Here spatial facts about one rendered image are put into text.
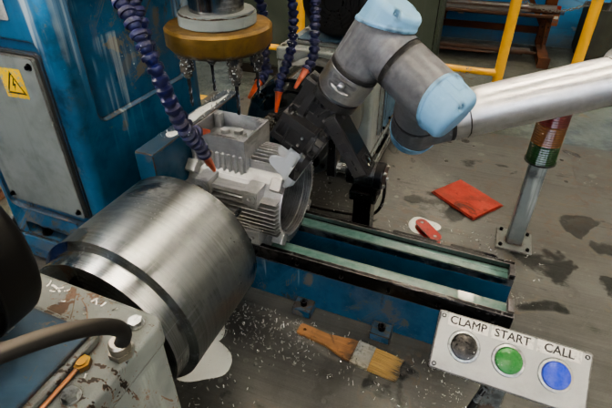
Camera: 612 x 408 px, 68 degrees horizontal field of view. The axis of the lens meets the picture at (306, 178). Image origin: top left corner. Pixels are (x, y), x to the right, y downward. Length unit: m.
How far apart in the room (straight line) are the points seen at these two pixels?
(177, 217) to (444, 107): 0.37
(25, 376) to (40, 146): 0.54
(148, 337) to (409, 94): 0.40
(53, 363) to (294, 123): 0.43
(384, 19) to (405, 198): 0.76
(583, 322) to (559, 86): 0.52
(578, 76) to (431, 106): 0.27
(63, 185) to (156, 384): 0.51
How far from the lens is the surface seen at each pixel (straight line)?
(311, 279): 0.91
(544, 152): 1.05
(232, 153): 0.84
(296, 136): 0.71
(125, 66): 0.93
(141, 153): 0.82
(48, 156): 0.95
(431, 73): 0.58
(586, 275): 1.20
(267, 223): 0.84
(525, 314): 1.05
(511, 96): 0.74
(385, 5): 0.60
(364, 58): 0.61
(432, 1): 3.81
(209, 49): 0.73
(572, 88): 0.77
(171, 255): 0.60
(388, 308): 0.90
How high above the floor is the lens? 1.53
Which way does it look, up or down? 33 degrees down
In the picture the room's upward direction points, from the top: straight up
